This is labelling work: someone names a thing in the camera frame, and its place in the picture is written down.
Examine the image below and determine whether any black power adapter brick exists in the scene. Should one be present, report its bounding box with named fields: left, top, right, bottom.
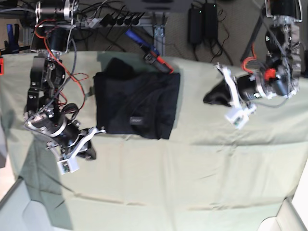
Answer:
left=188, top=8, right=202, bottom=45

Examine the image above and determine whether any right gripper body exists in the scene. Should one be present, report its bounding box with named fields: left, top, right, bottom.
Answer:
left=47, top=127, right=106, bottom=160

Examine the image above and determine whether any white bin lower right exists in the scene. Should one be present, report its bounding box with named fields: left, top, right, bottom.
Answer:
left=257, top=198, right=308, bottom=231

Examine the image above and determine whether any white bin lower left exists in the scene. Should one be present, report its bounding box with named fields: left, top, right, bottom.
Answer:
left=0, top=178, right=54, bottom=231

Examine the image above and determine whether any white bin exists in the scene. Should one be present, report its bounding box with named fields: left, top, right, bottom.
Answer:
left=0, top=178, right=54, bottom=231
left=257, top=198, right=308, bottom=231

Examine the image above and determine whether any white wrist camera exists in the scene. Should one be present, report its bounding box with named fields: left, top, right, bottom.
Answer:
left=225, top=107, right=251, bottom=129
left=57, top=157, right=79, bottom=175

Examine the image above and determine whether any blue orange bar clamp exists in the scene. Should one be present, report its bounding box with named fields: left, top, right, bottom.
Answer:
left=125, top=29, right=174, bottom=74

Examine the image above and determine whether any aluminium frame post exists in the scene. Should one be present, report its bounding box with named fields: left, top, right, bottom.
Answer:
left=150, top=12, right=168, bottom=56

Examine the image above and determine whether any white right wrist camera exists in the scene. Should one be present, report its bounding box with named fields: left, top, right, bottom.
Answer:
left=57, top=157, right=79, bottom=175

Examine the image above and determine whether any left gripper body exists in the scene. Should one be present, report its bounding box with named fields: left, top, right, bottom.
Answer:
left=215, top=63, right=257, bottom=115

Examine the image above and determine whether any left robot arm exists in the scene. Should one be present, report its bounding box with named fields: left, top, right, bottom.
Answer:
left=203, top=0, right=303, bottom=115

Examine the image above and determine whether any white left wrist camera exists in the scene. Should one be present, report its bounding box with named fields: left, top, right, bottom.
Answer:
left=225, top=107, right=251, bottom=129

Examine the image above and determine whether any black T-shirt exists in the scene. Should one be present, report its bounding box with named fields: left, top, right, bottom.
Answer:
left=93, top=58, right=180, bottom=140

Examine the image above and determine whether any black power strip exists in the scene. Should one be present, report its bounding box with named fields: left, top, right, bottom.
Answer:
left=85, top=13, right=144, bottom=29

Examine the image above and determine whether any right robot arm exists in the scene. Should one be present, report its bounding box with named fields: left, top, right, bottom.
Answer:
left=24, top=0, right=96, bottom=160

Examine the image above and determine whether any blue clamp at left edge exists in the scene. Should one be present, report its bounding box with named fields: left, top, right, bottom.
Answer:
left=0, top=24, right=30, bottom=55

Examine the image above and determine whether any green table cloth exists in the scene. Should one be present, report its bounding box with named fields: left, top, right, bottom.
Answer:
left=0, top=53, right=308, bottom=231

